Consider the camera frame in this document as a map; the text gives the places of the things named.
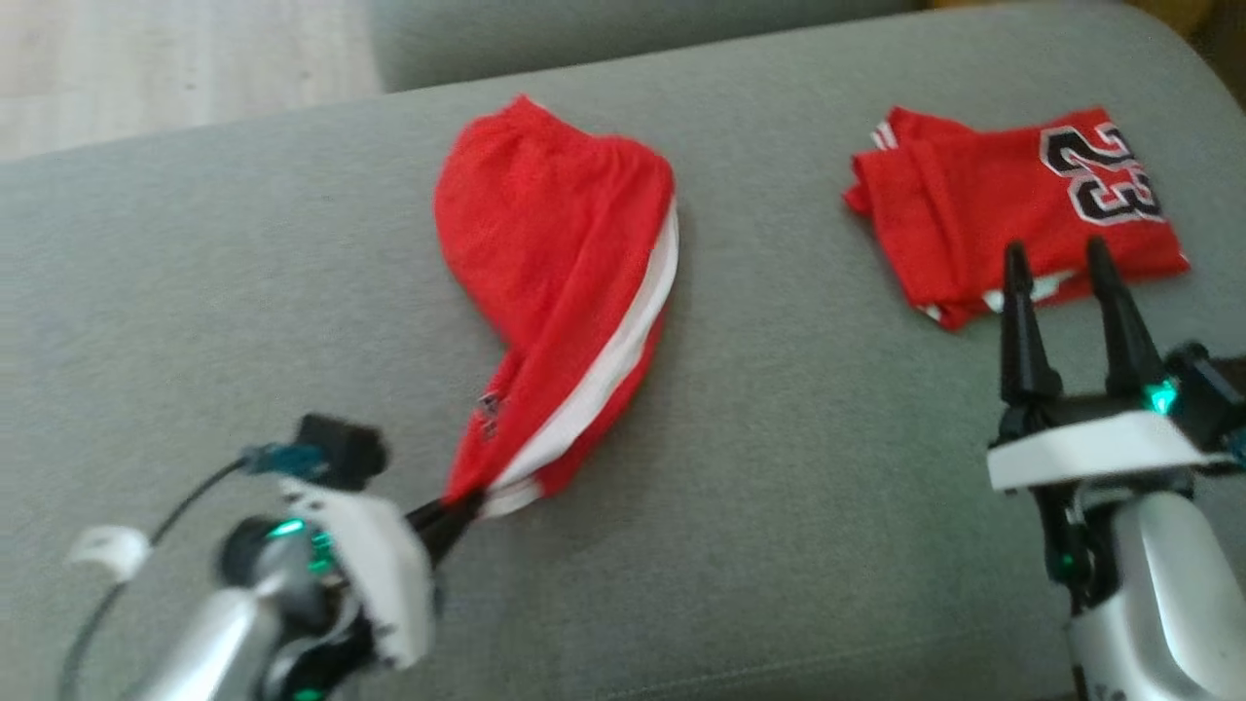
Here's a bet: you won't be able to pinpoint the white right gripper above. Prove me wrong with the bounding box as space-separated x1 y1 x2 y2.
986 236 1232 494

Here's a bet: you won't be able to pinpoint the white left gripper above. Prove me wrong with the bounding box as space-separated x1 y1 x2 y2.
282 477 485 671

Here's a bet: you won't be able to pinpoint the red basketball jersey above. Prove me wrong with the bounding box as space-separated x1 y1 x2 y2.
843 105 1191 332

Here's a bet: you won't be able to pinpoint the red basketball shorts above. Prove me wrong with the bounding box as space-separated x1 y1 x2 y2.
433 94 679 520

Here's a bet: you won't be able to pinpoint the grey sofa seat cushion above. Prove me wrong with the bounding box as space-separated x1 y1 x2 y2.
0 0 1246 701

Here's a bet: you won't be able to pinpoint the yellow furniture piece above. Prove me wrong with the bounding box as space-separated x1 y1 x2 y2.
930 0 1218 38

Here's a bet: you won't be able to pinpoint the grey sofa back cushion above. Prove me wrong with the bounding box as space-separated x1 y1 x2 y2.
368 0 926 93

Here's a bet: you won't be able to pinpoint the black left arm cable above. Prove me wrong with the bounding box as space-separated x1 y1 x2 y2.
58 443 328 701

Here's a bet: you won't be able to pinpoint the white cable label tag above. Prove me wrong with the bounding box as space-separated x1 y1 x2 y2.
66 526 153 585

